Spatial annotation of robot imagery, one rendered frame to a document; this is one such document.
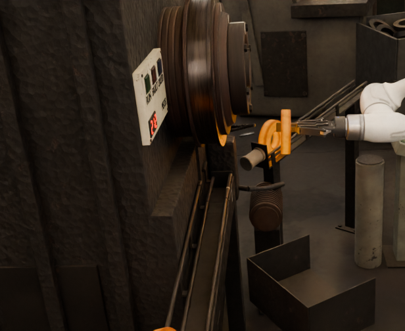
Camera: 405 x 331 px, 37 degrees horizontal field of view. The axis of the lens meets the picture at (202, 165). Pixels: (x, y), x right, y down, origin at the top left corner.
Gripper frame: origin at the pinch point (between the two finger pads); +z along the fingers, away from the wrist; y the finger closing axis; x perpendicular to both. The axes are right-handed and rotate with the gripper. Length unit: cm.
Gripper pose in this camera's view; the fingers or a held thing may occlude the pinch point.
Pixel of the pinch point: (286, 127)
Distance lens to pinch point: 212.6
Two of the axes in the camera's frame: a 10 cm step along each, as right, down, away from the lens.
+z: -9.9, -0.1, 1.3
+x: -0.4, -9.2, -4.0
